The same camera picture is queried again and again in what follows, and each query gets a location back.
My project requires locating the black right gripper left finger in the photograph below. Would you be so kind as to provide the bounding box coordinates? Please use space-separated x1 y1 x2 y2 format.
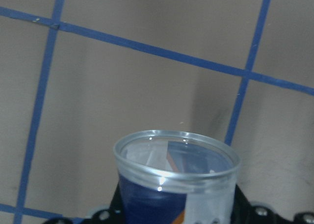
44 184 125 224

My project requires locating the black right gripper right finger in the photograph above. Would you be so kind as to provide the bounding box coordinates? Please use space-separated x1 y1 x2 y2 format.
230 185 314 224

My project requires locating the clear tennis ball can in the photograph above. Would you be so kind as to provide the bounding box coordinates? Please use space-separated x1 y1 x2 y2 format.
113 130 240 224

